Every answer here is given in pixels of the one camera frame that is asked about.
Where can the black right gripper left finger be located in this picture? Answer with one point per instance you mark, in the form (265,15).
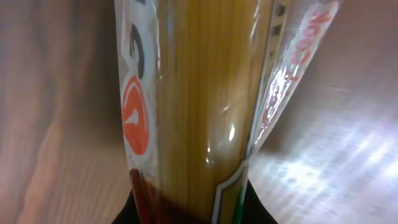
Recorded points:
(128,214)

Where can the orange quick cook spaghetti pack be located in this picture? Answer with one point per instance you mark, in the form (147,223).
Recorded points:
(202,83)

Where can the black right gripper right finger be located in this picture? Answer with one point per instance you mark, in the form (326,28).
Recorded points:
(253,210)

